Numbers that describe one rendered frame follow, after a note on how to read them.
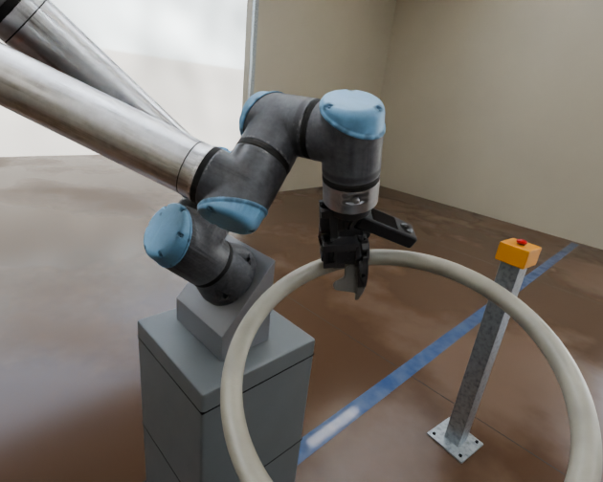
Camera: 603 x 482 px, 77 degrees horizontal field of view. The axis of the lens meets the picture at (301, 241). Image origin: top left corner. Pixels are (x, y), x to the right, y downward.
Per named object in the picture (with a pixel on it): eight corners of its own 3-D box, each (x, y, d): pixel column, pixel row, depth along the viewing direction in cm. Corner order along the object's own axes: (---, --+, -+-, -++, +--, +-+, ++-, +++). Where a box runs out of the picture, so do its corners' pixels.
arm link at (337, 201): (372, 161, 64) (387, 192, 56) (370, 186, 67) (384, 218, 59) (319, 165, 63) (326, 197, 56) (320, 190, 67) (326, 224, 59)
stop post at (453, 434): (482, 445, 193) (557, 248, 154) (461, 464, 182) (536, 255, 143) (448, 418, 208) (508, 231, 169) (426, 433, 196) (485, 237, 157)
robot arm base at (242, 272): (192, 292, 116) (168, 278, 109) (226, 240, 120) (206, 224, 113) (232, 316, 104) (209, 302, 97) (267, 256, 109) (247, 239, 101)
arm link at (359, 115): (334, 82, 57) (398, 90, 53) (333, 158, 65) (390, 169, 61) (302, 103, 51) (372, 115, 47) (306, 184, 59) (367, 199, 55)
